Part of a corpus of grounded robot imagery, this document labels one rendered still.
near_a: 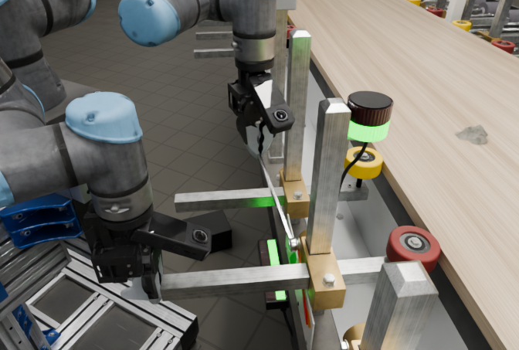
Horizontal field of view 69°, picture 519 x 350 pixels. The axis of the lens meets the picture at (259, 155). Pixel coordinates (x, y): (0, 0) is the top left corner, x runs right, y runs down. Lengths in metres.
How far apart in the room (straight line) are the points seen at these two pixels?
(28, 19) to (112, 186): 0.41
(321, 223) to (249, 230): 1.32
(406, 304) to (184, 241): 0.31
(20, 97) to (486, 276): 0.70
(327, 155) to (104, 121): 0.29
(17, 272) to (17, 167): 0.48
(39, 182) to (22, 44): 0.38
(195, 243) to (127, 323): 0.90
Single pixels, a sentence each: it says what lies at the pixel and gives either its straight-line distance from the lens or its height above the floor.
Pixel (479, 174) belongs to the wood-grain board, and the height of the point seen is 0.90.
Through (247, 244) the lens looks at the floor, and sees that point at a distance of 1.86.
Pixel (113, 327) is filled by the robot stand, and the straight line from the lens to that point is 1.44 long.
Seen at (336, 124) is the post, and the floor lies 1.12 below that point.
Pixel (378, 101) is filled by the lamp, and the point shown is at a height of 1.15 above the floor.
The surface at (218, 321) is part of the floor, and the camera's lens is 1.63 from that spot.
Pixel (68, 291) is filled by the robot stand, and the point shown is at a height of 0.21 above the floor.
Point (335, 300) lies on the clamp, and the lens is 0.65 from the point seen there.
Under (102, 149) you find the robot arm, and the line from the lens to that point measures 0.45.
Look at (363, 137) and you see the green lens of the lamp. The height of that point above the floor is 1.10.
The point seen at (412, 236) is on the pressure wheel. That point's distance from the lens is 0.69.
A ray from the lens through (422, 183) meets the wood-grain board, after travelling 0.82.
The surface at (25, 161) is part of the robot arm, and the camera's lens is 0.45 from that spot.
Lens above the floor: 1.37
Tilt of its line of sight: 34 degrees down
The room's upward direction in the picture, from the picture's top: straight up
